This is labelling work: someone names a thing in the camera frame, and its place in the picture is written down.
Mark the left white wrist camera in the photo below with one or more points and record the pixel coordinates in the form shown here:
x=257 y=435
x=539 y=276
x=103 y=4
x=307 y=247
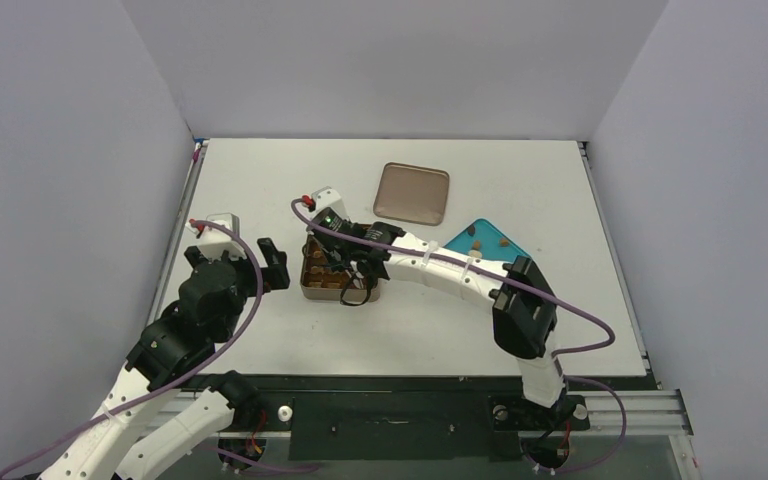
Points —
x=212 y=242

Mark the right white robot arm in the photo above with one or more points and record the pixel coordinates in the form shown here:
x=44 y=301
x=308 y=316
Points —
x=512 y=293

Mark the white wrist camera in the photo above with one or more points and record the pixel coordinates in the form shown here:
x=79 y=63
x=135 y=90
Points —
x=212 y=242
x=326 y=197

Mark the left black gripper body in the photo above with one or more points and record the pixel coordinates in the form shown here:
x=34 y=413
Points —
x=245 y=278

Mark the gold cookie tin box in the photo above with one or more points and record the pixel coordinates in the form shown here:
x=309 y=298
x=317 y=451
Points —
x=320 y=281

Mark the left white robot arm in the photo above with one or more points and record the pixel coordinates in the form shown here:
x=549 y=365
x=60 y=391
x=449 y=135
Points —
x=168 y=353

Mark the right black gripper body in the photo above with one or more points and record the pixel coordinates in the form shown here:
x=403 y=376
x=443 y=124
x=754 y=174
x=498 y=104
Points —
x=330 y=244

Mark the brown tin lid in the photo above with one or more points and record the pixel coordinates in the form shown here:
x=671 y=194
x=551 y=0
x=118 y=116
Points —
x=412 y=194

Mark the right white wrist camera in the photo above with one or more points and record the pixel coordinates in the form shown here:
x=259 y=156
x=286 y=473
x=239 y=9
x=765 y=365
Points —
x=326 y=197

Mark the teal plastic tray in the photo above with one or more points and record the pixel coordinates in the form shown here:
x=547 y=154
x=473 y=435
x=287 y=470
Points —
x=489 y=235

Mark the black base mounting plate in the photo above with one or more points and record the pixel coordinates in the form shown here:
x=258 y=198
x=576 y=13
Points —
x=345 y=418

